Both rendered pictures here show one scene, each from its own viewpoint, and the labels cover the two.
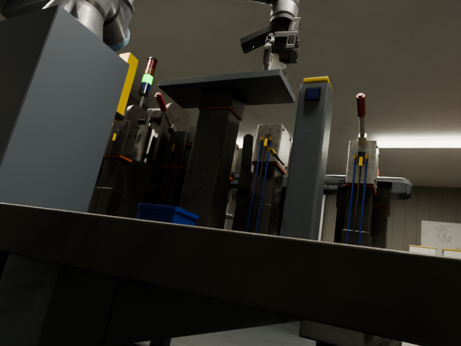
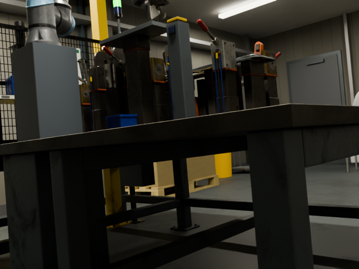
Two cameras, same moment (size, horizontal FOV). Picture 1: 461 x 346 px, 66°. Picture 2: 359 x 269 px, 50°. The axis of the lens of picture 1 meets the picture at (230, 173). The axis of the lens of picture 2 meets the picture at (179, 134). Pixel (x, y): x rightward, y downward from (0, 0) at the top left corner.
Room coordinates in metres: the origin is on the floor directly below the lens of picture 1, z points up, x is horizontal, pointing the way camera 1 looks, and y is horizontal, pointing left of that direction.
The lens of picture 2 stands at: (-0.75, -0.54, 0.65)
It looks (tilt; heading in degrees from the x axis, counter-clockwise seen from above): 1 degrees up; 14
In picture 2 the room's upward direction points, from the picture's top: 5 degrees counter-clockwise
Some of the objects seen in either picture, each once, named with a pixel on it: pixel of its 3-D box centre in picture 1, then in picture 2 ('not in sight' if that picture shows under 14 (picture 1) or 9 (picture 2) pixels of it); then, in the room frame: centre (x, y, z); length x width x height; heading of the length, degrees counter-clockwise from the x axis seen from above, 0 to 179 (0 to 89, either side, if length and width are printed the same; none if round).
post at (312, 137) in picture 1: (306, 175); (181, 77); (0.78, -0.17, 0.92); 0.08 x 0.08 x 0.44; 62
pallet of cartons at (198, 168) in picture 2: not in sight; (164, 174); (4.19, 0.98, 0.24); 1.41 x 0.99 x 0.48; 151
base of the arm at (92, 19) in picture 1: (73, 25); (43, 39); (0.71, 0.41, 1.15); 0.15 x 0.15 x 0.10
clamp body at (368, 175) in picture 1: (358, 212); (224, 85); (0.87, -0.33, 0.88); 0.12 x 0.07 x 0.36; 152
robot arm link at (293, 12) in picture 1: (284, 16); not in sight; (0.85, -0.07, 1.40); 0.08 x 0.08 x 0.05
